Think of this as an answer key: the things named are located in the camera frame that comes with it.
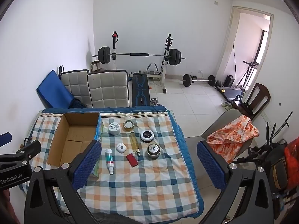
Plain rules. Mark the gold-rimmed round tin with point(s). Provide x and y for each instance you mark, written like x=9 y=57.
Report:
x=128 y=125

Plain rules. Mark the white green red spray tube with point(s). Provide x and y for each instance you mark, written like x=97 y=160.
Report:
x=109 y=161

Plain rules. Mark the black treadmill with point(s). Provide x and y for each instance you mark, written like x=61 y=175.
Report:
x=230 y=93

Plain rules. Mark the pair of pale shoes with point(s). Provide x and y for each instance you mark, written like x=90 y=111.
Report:
x=226 y=105

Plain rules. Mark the plaid blue-bordered tablecloth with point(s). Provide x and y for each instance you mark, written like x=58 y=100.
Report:
x=151 y=186

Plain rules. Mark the small red box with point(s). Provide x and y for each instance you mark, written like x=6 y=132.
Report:
x=132 y=160

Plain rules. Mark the black speaker box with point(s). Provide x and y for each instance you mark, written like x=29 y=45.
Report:
x=229 y=81

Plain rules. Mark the black-lidded white round tin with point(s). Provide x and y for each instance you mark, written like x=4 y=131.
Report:
x=147 y=135

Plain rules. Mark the blue foam mat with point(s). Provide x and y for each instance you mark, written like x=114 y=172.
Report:
x=53 y=88

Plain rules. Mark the black table clamp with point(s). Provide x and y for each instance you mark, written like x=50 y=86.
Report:
x=25 y=142

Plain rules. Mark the black sit-up bench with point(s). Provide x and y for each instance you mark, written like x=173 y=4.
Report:
x=140 y=91

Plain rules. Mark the small metal dumbbell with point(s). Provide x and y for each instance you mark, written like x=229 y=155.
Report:
x=153 y=102

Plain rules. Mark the short barbell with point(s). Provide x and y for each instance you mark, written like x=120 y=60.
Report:
x=186 y=80

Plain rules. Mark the orange patterned cloth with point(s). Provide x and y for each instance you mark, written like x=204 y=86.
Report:
x=233 y=133

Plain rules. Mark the white padded chair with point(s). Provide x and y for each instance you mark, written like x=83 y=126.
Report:
x=107 y=88
x=74 y=84

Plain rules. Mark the white round jar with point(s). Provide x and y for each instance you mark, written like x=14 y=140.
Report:
x=114 y=128

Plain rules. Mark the yellow glass bottle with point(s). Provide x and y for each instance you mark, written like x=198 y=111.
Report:
x=134 y=142

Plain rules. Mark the dark blue cloth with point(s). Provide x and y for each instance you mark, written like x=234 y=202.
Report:
x=77 y=103

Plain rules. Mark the black folding stand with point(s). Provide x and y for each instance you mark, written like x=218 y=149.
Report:
x=248 y=63

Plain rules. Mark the grey chair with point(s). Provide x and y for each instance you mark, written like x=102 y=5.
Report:
x=219 y=123

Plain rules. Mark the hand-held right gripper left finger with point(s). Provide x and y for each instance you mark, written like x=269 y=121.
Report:
x=87 y=161

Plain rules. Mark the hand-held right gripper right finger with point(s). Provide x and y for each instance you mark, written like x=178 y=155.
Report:
x=210 y=165

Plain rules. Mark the red bag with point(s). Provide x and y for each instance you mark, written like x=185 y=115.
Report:
x=292 y=158

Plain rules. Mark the dark wooden chair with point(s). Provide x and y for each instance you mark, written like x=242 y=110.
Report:
x=261 y=95

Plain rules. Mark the long barbell with black plates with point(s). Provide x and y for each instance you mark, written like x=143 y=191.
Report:
x=140 y=54

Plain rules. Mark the perforated metal round speaker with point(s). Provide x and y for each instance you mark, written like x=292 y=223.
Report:
x=153 y=150

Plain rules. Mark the black and yellow bag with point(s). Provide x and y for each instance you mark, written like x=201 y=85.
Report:
x=278 y=172

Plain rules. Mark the small white rounded case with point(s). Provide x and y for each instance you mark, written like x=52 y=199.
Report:
x=121 y=148

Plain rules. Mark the black exercise machine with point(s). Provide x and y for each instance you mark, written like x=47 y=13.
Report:
x=267 y=149

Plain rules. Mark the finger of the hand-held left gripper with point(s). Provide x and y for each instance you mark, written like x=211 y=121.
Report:
x=28 y=150
x=5 y=138

